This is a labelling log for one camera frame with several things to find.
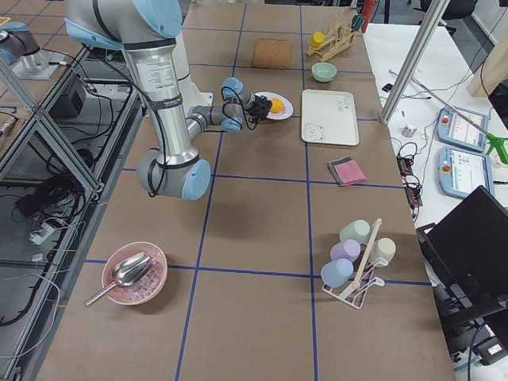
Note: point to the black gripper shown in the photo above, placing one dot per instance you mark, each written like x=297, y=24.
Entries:
x=260, y=106

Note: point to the orange fruit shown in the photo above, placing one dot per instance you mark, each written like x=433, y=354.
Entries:
x=277, y=106

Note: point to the white round plate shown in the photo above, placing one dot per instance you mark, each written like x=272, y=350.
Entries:
x=288, y=106

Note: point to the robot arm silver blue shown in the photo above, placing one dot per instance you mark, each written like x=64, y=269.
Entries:
x=149, y=36

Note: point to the brown wooden tray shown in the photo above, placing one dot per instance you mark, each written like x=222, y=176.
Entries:
x=272, y=54

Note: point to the cream bear tray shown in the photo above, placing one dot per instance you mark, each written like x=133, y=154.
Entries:
x=329, y=117

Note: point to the green ceramic bowl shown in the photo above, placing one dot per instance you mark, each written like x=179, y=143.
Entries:
x=323, y=72

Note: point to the grey cloth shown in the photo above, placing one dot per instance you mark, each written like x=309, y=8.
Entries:
x=337, y=163

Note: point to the yellow mug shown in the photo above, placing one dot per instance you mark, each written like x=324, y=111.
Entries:
x=317, y=40

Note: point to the wooden dish rack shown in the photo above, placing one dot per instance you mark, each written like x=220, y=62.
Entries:
x=338, y=38

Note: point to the pink cloth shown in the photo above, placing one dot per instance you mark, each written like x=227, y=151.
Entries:
x=359, y=176

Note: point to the dark green mug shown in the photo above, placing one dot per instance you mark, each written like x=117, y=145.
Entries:
x=356, y=22

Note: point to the small metal cylinder weight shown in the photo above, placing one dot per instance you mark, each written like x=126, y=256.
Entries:
x=409, y=130

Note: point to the red fire extinguisher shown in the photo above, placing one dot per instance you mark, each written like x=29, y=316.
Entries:
x=367, y=10

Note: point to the light green cup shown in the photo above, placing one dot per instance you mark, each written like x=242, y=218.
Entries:
x=358, y=230

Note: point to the purple cup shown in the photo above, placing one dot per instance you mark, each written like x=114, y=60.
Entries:
x=349, y=249

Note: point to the blue cup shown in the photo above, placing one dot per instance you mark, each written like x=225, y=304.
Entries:
x=336, y=272

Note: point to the beige cup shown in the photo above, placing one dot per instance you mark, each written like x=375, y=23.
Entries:
x=384, y=248

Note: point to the metal scoop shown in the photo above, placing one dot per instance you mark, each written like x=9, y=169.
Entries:
x=125, y=274

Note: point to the upper teach pendant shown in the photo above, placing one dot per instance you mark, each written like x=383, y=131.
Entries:
x=454, y=130

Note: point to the teach pendant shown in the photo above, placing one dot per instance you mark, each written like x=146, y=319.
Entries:
x=460, y=172
x=454, y=130

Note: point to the lower teach pendant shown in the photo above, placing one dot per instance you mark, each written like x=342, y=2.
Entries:
x=460, y=172

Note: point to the pink bowl with ice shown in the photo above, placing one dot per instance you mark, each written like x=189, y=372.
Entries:
x=149, y=276

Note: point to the metal reacher grabber tool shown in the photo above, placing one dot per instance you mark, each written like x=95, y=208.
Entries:
x=496, y=143

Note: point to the black laptop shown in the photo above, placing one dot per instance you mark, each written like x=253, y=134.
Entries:
x=467, y=251

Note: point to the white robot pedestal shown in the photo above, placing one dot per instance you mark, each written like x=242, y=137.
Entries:
x=192, y=96

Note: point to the aluminium frame post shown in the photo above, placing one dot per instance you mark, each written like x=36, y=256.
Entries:
x=418, y=47

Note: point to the white wire cup rack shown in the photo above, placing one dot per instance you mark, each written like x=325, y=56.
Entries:
x=353, y=291

